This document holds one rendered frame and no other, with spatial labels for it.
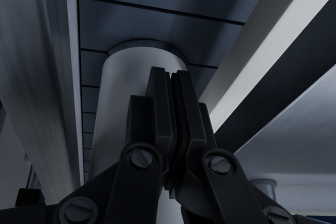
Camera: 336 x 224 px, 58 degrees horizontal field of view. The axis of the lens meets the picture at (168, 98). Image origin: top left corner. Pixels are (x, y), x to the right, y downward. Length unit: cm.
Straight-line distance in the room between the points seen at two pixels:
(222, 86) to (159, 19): 5
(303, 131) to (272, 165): 9
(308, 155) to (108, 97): 25
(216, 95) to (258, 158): 19
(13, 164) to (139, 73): 43
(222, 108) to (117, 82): 6
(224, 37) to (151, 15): 4
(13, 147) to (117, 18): 36
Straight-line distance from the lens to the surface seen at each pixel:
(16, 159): 54
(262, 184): 43
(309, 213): 45
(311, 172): 42
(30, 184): 30
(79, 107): 24
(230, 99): 16
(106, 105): 15
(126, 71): 16
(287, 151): 34
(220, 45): 17
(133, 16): 16
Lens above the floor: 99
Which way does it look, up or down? 31 degrees down
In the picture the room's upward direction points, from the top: 180 degrees clockwise
